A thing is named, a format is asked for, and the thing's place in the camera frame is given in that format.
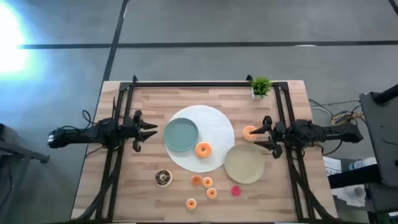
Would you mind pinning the white printed papers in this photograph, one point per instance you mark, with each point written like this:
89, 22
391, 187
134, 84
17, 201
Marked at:
332, 165

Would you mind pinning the white plastic bottle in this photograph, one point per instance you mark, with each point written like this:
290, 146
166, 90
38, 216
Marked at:
362, 163

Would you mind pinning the white paper cup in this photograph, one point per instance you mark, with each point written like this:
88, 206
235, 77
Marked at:
356, 194

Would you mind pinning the black bar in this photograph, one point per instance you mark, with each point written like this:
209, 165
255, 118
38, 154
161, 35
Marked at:
354, 177

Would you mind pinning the grey metal cart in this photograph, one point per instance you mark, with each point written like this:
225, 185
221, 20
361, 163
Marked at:
18, 152

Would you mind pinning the small potted green plant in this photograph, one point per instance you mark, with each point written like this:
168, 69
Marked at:
261, 87

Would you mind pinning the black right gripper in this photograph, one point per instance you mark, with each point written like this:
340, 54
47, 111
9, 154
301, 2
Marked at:
284, 133

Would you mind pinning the small yellow iced donut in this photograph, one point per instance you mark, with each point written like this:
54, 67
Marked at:
209, 195

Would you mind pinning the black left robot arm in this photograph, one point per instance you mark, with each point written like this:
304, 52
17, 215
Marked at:
77, 135

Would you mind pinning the teal round plate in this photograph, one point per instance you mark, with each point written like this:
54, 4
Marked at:
180, 134

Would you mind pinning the white round placemat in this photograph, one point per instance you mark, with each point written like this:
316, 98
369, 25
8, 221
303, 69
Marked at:
214, 124

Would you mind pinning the black equipment stand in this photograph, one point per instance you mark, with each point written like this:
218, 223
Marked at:
382, 130

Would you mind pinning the black metal table frame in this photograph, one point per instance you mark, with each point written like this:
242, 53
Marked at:
202, 84

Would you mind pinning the large chocolate iced donut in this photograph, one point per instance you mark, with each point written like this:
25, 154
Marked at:
159, 179

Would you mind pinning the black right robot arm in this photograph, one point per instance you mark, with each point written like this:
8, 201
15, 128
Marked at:
335, 132

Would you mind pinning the large lilac iced donut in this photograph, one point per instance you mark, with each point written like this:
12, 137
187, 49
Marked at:
247, 137

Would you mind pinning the beige round plate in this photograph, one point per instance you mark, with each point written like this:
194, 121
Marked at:
244, 163

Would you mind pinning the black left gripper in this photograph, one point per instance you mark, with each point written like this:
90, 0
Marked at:
129, 132

